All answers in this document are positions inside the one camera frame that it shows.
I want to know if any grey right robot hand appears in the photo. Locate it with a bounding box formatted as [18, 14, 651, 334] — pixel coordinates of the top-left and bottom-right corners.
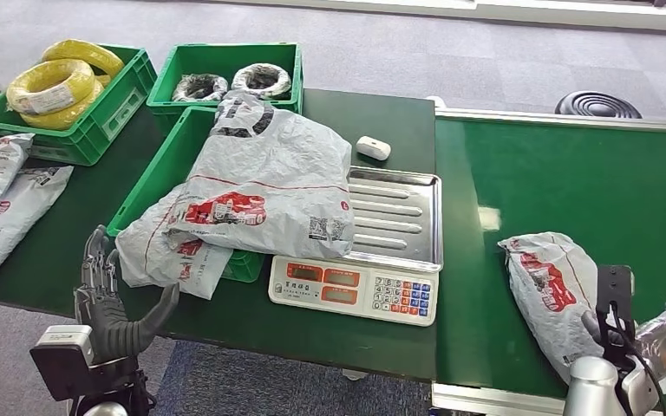
[581, 301, 666, 385]

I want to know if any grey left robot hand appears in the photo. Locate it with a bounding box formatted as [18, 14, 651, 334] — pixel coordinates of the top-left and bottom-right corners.
[74, 224, 180, 366]

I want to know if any green plastic delivery bin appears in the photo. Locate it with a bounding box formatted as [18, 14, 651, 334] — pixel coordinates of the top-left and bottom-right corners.
[106, 106, 266, 284]

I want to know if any green conveyor belt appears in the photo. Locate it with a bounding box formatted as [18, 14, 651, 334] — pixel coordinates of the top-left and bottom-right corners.
[433, 117, 666, 412]

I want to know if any large grey courier package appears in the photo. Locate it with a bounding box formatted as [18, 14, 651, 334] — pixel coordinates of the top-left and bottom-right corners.
[166, 89, 356, 261]

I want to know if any white electronic scale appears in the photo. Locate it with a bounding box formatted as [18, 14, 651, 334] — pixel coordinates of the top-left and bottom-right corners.
[268, 255, 441, 328]

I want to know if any black round ribbed base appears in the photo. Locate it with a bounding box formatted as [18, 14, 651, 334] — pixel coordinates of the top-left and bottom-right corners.
[554, 90, 643, 120]

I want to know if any steel scale tray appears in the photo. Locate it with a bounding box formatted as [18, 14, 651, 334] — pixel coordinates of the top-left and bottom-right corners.
[332, 166, 444, 273]

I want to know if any small white plastic device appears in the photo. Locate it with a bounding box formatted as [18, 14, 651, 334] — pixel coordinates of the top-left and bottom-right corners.
[356, 135, 392, 162]

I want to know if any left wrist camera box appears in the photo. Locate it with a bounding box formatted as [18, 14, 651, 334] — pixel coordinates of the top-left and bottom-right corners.
[29, 325, 97, 402]

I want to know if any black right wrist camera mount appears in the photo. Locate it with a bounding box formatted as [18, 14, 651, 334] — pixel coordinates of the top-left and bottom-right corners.
[595, 264, 637, 368]

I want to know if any yellow cable coil white label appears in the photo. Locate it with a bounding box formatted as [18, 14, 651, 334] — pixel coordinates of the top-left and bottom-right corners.
[5, 58, 97, 114]

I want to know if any black wrapped wire coil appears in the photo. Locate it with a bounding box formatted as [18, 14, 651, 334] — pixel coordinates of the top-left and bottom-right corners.
[231, 62, 293, 100]
[171, 73, 230, 103]

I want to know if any aluminium conveyor frame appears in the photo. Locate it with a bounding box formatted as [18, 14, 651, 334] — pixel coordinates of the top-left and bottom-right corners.
[428, 96, 666, 416]

